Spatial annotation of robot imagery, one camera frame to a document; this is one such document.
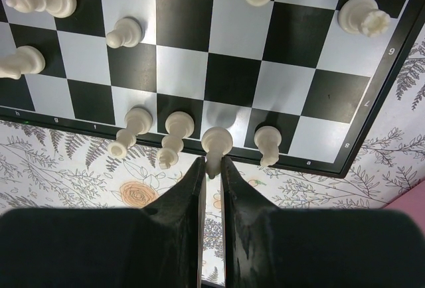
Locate white bishop piece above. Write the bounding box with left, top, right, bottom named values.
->
left=201, top=127, right=233, bottom=179

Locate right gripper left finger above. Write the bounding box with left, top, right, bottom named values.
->
left=1, top=157, right=206, bottom=287

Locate white rook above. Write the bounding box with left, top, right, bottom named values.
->
left=337, top=0, right=390, bottom=38

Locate black and grey chessboard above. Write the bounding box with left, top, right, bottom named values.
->
left=1, top=0, right=424, bottom=177

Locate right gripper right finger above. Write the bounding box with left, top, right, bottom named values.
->
left=221, top=158, right=424, bottom=287

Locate floral tablecloth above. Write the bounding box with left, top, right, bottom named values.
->
left=0, top=35, right=425, bottom=288

